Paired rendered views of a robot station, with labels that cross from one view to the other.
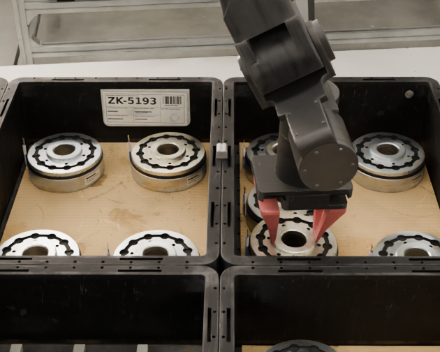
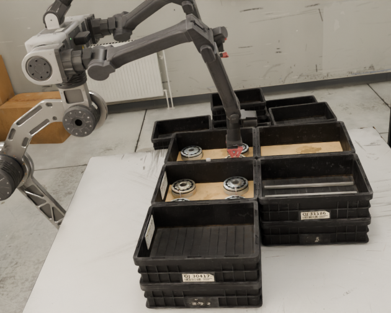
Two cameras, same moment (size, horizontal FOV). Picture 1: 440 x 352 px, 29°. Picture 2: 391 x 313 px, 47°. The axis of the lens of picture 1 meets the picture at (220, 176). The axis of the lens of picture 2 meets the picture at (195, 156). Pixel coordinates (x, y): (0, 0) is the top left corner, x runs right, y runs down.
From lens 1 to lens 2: 1.79 m
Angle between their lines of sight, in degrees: 67
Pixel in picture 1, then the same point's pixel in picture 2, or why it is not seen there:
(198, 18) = not seen: outside the picture
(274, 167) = (232, 141)
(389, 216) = (213, 156)
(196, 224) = (213, 184)
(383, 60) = (91, 175)
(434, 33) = not seen: outside the picture
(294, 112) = (246, 115)
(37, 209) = not seen: hidden behind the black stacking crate
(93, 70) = (58, 248)
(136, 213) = (206, 195)
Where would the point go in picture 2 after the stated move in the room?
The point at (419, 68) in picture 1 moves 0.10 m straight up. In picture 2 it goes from (100, 168) to (96, 152)
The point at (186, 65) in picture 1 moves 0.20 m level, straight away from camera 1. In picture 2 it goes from (68, 221) to (26, 225)
